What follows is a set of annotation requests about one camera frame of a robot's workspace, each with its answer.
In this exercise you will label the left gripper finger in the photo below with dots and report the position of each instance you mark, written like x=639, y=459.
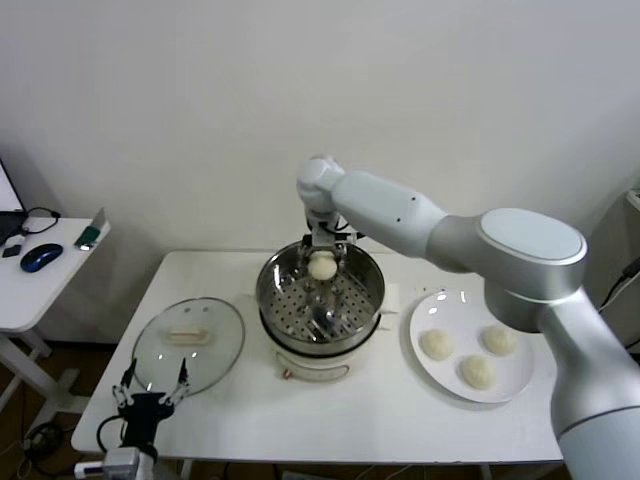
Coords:
x=128, y=374
x=182, y=372

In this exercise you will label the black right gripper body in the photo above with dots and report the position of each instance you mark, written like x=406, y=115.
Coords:
x=325, y=240

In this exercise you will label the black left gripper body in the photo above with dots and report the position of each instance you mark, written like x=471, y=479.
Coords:
x=145, y=415

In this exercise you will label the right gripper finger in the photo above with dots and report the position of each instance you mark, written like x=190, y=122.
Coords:
x=305, y=260
x=343, y=260

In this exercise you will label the white steamed baozi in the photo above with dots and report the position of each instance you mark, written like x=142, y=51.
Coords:
x=322, y=267
x=437, y=345
x=478, y=372
x=500, y=341

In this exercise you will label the glass pot lid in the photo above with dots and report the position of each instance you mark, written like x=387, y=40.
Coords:
x=200, y=360

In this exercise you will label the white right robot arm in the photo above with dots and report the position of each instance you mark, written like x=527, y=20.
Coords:
x=500, y=250

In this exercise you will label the stainless steel steamer basket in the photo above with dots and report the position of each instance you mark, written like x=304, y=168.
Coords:
x=280, y=300

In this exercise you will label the white side table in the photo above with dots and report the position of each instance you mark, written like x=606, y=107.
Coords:
x=60, y=290

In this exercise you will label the white power strip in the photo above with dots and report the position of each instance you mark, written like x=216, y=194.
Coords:
x=36, y=440

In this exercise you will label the white round plate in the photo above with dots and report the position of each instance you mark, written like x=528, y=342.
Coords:
x=450, y=310

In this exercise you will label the blue computer mouse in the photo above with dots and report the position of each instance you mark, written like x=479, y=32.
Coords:
x=42, y=257

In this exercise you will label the small black adapter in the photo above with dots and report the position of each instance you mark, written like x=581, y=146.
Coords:
x=11, y=251

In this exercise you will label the black laptop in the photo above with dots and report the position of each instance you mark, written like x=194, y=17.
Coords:
x=7, y=200

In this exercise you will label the grey cabinet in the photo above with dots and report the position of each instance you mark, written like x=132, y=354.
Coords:
x=627, y=325

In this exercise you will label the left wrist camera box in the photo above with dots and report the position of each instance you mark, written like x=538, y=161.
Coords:
x=122, y=460

